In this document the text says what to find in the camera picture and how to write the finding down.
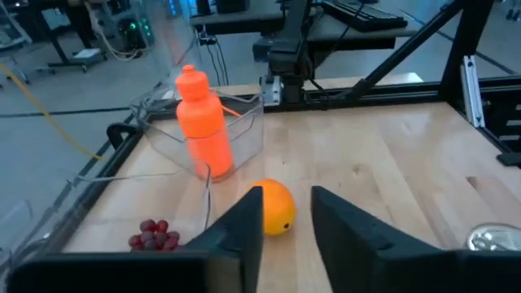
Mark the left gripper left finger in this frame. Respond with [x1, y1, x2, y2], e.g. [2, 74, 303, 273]
[6, 186, 265, 293]

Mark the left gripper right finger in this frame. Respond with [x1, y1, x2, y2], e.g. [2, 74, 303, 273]
[310, 186, 521, 293]

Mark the orange fruit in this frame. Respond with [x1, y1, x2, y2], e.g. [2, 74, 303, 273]
[247, 177, 297, 237]

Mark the metal food can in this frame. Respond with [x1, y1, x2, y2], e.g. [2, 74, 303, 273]
[466, 222, 521, 252]

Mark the orange squeeze bottle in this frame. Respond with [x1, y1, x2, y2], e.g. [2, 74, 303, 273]
[174, 63, 235, 180]

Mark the red grapes bunch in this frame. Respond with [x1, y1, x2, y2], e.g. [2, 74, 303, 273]
[128, 218, 182, 252]

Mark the clear plastic bin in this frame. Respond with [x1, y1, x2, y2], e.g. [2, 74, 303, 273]
[129, 87, 265, 183]
[0, 160, 213, 261]

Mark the dark gray desk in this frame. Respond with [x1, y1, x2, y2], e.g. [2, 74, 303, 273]
[189, 0, 421, 46]

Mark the black computer tower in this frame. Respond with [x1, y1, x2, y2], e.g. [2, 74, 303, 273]
[116, 11, 155, 53]

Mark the black keyboard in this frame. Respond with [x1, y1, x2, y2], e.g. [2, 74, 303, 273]
[321, 0, 409, 33]

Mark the black rolling stand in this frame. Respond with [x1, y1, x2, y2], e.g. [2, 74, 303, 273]
[40, 6, 107, 74]

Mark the silver metal bracket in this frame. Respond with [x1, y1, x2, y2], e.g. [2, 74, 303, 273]
[460, 55, 486, 128]
[260, 74, 282, 107]

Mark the black aluminium rig frame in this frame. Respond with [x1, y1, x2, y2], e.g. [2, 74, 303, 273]
[38, 0, 521, 253]

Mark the yellow cable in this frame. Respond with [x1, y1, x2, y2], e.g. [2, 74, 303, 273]
[0, 63, 105, 162]

